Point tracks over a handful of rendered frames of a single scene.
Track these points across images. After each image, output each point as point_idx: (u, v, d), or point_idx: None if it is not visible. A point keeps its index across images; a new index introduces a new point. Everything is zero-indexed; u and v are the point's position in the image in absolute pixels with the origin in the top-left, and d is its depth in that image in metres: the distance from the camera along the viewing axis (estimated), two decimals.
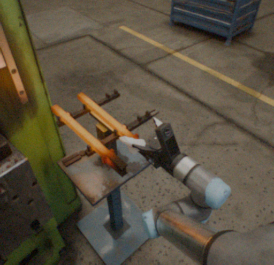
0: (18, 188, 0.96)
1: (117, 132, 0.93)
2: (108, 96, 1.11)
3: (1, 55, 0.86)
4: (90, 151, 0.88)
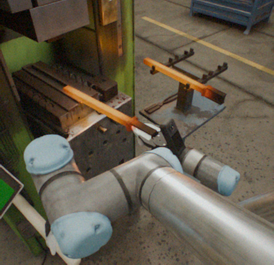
0: (121, 123, 1.16)
1: (206, 75, 1.13)
2: (187, 53, 1.31)
3: (116, 9, 1.07)
4: (189, 88, 1.08)
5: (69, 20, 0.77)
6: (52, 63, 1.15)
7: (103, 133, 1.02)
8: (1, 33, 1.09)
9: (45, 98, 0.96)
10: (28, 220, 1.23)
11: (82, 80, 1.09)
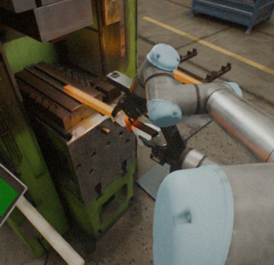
0: None
1: (210, 76, 1.12)
2: (190, 53, 1.30)
3: (120, 9, 1.06)
4: None
5: (73, 20, 0.76)
6: (55, 64, 1.14)
7: (106, 134, 1.01)
8: (4, 33, 1.08)
9: (47, 99, 0.95)
10: (30, 221, 1.22)
11: (85, 80, 1.08)
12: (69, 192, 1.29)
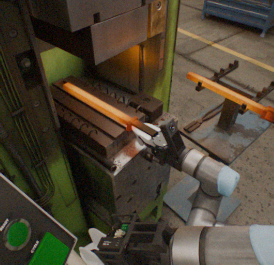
0: None
1: (262, 93, 1.00)
2: (232, 66, 1.18)
3: (164, 20, 0.94)
4: (245, 109, 0.95)
5: (129, 36, 0.64)
6: (88, 80, 1.02)
7: (151, 161, 0.89)
8: None
9: (86, 123, 0.83)
10: None
11: (124, 99, 0.96)
12: (99, 219, 1.17)
